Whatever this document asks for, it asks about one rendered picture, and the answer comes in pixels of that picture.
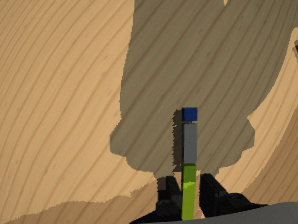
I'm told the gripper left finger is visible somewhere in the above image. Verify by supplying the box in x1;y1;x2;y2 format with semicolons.
129;176;182;224

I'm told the small blue cube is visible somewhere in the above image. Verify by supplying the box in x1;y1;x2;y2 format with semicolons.
182;107;197;121

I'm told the grey rod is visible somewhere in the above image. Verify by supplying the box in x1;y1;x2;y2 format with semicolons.
182;123;197;164

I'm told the lime green rod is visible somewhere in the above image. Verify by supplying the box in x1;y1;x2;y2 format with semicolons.
181;163;197;220

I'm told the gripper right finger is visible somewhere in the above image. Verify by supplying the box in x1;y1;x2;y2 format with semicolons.
199;173;268;218

